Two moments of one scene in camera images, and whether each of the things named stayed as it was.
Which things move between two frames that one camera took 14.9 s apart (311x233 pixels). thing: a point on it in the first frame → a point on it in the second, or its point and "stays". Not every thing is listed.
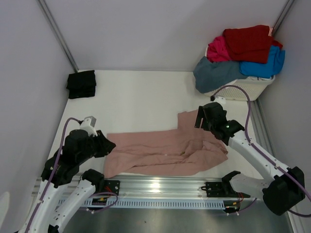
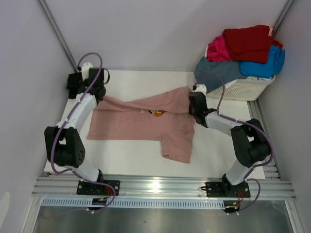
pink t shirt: [186, 151] → [165, 117]
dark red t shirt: [250, 43] stays
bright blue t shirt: [274, 63] stays
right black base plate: [219, 190] stays
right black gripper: [200, 115] → [190, 111]
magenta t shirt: [217, 51] stays
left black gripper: [106, 145] → [84, 83]
